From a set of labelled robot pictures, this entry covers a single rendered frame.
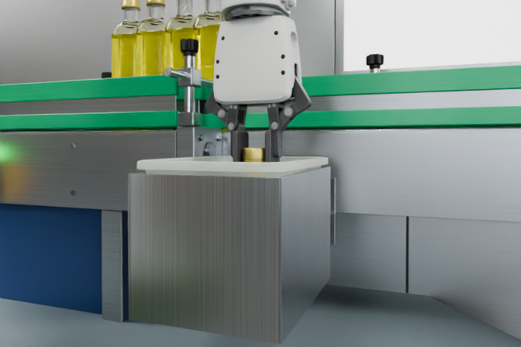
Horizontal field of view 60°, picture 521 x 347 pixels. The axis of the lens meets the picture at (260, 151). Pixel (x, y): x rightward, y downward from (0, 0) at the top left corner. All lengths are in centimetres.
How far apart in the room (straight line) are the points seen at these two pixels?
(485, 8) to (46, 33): 99
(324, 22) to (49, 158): 55
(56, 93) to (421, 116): 59
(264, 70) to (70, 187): 41
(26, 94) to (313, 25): 53
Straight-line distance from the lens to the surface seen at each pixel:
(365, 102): 70
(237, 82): 53
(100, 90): 78
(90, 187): 77
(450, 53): 87
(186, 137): 66
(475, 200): 68
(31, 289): 92
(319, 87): 71
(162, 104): 71
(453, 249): 90
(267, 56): 52
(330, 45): 89
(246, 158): 53
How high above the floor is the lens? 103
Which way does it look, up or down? 1 degrees down
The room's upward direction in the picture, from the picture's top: straight up
